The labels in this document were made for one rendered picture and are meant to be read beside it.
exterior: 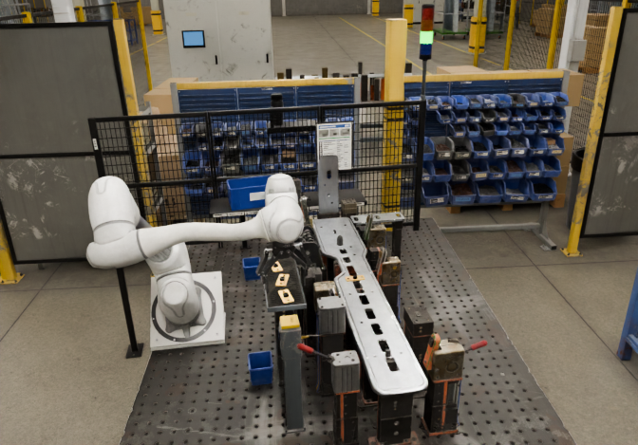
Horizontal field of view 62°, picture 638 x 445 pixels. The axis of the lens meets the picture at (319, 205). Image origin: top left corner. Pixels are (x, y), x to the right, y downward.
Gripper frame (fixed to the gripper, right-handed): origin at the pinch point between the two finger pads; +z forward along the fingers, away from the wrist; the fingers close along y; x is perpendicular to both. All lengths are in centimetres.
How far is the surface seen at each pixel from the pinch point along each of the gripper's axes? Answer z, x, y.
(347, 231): 21, 73, 53
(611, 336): 121, 55, 234
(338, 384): 22.8, -30.0, 8.7
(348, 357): 15.1, -27.2, 13.5
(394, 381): 20.8, -37.3, 25.4
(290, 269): 4.8, 18.0, 7.2
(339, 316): 14.0, -5.8, 18.4
